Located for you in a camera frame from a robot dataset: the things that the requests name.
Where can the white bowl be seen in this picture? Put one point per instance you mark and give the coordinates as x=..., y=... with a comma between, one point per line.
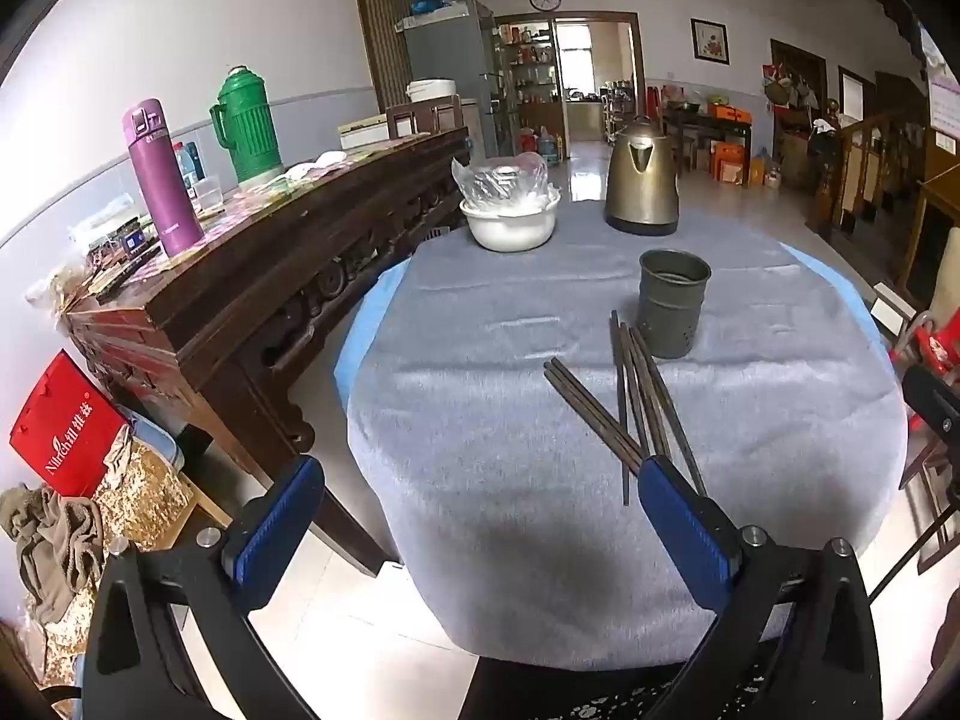
x=510, y=229

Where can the orange carton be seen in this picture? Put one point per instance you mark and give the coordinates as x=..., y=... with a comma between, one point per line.
x=729, y=163

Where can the pink wall calendar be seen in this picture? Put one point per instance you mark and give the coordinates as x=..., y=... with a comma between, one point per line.
x=943, y=90

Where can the beige crumpled rag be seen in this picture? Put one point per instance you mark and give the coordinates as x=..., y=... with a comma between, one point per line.
x=52, y=547

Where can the grey felt tablecloth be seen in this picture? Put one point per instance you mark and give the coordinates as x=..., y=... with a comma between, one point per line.
x=487, y=427

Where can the brown wooden door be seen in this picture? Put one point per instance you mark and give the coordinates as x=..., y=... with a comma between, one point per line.
x=386, y=30

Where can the white tissue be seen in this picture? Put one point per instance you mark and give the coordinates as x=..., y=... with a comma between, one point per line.
x=315, y=165

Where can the framed wall picture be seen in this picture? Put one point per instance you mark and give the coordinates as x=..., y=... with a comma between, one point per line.
x=709, y=41

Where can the dark metal utensil holder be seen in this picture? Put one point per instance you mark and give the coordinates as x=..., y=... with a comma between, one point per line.
x=671, y=315

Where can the black remote control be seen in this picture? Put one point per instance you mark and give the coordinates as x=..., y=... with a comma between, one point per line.
x=127, y=270

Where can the grey refrigerator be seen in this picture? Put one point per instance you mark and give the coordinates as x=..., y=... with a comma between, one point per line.
x=450, y=52

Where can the dark wooden chair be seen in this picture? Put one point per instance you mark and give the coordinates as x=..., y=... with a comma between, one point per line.
x=427, y=116

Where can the carved dark wooden sideboard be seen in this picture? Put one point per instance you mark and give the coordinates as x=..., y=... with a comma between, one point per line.
x=247, y=300

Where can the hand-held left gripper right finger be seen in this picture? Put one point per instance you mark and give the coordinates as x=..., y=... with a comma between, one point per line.
x=686, y=532

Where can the pale blue plastic tub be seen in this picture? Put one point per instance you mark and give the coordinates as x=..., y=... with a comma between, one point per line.
x=154, y=439

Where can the gold speckled sack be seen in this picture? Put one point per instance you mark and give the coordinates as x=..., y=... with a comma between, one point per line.
x=146, y=499

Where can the blue table cover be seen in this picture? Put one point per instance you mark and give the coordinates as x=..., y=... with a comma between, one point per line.
x=367, y=330

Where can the white rice cooker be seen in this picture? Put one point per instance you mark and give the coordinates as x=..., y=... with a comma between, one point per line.
x=431, y=88

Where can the flat orange box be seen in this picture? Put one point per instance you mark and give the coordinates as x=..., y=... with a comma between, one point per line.
x=731, y=113

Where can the red paper bag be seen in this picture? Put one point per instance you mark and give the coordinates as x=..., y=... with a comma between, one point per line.
x=64, y=427

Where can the dark dining table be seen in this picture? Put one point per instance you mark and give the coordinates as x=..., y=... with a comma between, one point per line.
x=709, y=122

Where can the white box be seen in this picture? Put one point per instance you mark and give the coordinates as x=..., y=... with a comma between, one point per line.
x=364, y=133

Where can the green thermos flask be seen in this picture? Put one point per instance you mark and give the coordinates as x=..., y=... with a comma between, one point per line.
x=251, y=135

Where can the wooden stair railing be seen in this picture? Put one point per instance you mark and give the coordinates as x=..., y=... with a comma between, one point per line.
x=862, y=172

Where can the red plastic chair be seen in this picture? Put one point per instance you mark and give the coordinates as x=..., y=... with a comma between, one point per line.
x=930, y=349

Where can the small white stool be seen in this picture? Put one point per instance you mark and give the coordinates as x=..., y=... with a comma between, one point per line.
x=896, y=307

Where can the plastic water bottle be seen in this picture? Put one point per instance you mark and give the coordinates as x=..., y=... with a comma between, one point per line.
x=186, y=165

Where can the purple thermos bottle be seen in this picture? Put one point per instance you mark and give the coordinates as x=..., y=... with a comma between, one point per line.
x=165, y=187

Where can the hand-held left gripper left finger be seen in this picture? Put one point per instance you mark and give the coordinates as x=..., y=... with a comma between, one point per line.
x=274, y=532

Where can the dark speckled cloth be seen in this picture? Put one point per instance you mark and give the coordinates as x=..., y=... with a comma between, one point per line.
x=570, y=690

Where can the brass electric kettle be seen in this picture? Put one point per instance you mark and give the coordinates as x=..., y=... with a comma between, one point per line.
x=641, y=187

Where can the blue water jug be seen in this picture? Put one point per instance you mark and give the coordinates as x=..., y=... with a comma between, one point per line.
x=548, y=146

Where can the colourful patterned mat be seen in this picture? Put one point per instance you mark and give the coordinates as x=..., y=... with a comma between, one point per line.
x=247, y=202

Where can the shelf with goods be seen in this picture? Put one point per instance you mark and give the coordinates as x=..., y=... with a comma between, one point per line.
x=525, y=75

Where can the clear plastic cup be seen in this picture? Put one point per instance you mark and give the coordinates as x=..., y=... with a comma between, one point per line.
x=208, y=195

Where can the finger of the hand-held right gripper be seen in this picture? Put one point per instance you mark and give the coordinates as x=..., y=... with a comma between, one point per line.
x=934, y=397

